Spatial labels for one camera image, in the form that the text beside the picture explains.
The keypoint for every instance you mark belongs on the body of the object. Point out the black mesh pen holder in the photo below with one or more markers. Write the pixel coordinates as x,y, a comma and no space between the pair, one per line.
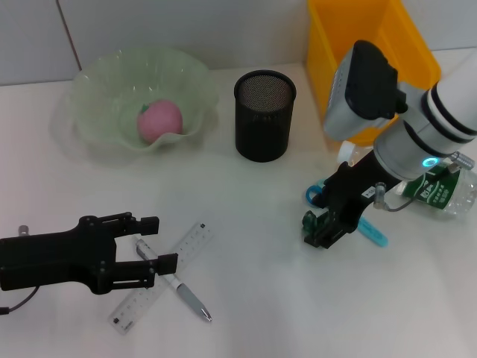
262,123

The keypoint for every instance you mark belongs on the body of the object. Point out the blue scissors with cover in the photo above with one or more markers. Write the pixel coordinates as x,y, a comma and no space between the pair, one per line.
372,233

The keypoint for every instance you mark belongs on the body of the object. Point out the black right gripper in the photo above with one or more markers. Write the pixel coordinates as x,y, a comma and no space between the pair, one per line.
357,190

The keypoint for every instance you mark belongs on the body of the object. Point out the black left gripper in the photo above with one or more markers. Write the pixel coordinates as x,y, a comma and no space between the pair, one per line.
56,257

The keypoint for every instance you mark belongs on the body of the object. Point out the transparent plastic ruler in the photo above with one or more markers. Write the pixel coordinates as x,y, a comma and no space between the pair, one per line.
130,309

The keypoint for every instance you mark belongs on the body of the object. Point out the clear bottle with green label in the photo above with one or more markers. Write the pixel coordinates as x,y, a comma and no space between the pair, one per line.
447,194

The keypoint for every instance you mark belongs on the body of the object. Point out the yellow plastic bin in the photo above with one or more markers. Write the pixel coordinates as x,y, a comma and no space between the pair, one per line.
324,37

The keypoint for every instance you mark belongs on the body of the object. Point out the grey white pen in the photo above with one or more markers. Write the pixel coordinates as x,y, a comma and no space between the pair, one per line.
190,298

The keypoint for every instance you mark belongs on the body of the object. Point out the pink peach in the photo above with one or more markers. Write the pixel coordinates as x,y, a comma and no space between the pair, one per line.
160,119

